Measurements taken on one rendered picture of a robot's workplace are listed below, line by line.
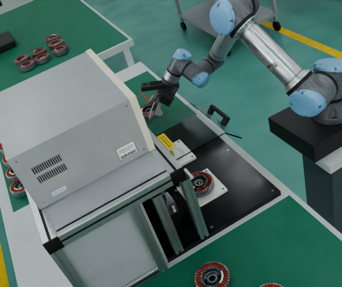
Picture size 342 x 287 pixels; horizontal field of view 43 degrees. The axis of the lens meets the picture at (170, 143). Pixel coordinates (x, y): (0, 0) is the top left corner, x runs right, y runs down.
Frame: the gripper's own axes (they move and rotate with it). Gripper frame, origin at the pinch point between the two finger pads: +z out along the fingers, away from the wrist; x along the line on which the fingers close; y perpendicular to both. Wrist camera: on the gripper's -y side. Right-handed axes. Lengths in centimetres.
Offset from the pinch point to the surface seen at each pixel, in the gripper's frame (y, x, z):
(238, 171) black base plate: 30, -50, -19
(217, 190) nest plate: 22, -59, -14
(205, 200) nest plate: 18, -63, -10
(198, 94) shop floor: 66, 133, 46
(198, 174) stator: 15, -52, -13
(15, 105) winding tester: -55, -57, -19
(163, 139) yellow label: -6, -59, -27
